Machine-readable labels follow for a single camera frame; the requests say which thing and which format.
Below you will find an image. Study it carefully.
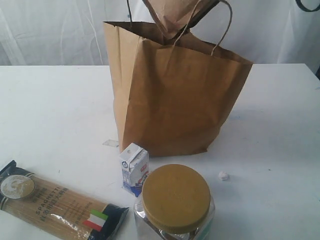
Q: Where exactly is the clear tape piece on table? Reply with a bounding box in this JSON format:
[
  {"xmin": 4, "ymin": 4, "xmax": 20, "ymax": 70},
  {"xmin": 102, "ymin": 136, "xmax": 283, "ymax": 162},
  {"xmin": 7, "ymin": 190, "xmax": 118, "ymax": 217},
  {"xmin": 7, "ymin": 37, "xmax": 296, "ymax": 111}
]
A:
[{"xmin": 102, "ymin": 139, "xmax": 119, "ymax": 148}]

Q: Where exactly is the brown paper bag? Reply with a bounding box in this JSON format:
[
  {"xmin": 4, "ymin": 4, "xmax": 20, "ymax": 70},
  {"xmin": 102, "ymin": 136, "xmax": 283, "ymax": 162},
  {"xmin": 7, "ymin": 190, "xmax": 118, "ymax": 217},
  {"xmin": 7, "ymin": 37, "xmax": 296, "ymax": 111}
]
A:
[{"xmin": 103, "ymin": 20, "xmax": 253, "ymax": 157}]

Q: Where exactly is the white backdrop curtain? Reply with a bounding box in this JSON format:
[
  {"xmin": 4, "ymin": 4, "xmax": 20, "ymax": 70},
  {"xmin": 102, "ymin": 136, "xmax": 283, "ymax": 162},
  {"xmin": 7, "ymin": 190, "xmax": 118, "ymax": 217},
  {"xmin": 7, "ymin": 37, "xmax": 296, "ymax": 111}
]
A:
[{"xmin": 0, "ymin": 0, "xmax": 320, "ymax": 73}]

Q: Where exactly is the small white blue milk carton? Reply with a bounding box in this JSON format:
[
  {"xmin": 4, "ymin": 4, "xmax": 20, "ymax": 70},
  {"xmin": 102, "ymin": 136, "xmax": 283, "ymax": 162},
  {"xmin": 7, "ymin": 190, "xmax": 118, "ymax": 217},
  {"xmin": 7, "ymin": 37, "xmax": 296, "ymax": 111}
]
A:
[{"xmin": 118, "ymin": 143, "xmax": 150, "ymax": 197}]

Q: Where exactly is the small white crumpled paper ball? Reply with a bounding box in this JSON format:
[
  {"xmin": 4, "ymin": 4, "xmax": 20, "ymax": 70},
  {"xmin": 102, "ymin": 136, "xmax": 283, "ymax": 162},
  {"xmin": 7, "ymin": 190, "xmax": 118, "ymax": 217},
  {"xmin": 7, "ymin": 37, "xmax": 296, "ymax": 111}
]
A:
[{"xmin": 218, "ymin": 171, "xmax": 229, "ymax": 181}]

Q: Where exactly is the spaghetti packet with Italian flag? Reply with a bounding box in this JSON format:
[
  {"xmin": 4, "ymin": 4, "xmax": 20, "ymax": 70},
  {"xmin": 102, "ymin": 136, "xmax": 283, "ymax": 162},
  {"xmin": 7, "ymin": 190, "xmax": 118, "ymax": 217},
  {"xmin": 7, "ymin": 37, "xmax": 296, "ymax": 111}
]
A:
[{"xmin": 0, "ymin": 160, "xmax": 129, "ymax": 240}]

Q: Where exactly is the clear jar with yellow lid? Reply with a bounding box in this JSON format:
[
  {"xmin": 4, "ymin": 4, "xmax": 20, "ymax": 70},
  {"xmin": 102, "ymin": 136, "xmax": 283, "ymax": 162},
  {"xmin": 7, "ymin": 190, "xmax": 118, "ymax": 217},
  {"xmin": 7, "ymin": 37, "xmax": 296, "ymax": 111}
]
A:
[{"xmin": 133, "ymin": 164, "xmax": 216, "ymax": 240}]

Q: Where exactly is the kraft pouch with orange label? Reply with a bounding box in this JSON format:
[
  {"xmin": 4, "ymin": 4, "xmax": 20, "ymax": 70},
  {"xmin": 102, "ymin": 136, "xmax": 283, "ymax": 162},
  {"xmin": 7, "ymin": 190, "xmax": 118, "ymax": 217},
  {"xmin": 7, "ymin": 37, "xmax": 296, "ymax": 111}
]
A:
[{"xmin": 143, "ymin": 0, "xmax": 219, "ymax": 39}]

